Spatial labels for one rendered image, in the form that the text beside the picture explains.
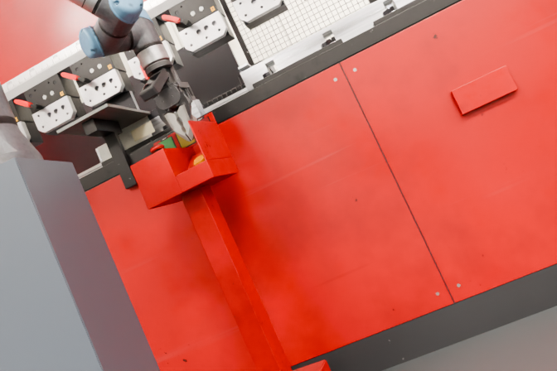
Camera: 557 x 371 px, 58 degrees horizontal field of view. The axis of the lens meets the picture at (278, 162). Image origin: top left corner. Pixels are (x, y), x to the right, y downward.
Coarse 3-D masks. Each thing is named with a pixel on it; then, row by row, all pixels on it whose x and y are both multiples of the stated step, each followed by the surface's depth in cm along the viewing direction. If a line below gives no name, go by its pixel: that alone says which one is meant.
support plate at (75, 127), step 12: (96, 108) 144; (108, 108) 146; (120, 108) 150; (132, 108) 157; (84, 120) 146; (120, 120) 161; (132, 120) 167; (60, 132) 147; (72, 132) 152; (84, 132) 157
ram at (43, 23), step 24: (0, 0) 178; (24, 0) 176; (48, 0) 174; (144, 0) 167; (168, 0) 165; (0, 24) 178; (24, 24) 176; (48, 24) 174; (72, 24) 172; (0, 48) 179; (24, 48) 176; (48, 48) 174; (0, 72) 179; (48, 72) 175; (24, 96) 180
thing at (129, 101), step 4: (128, 92) 172; (132, 92) 173; (120, 96) 172; (124, 96) 172; (128, 96) 172; (132, 96) 172; (112, 100) 173; (116, 100) 172; (120, 100) 172; (124, 100) 172; (128, 100) 172; (132, 100) 171; (116, 104) 173; (120, 104) 172; (124, 104) 172; (128, 104) 172; (132, 104) 171; (136, 104) 172; (136, 108) 171
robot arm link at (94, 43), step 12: (96, 24) 118; (84, 36) 120; (96, 36) 119; (108, 36) 118; (132, 36) 125; (84, 48) 122; (96, 48) 120; (108, 48) 122; (120, 48) 125; (132, 48) 128
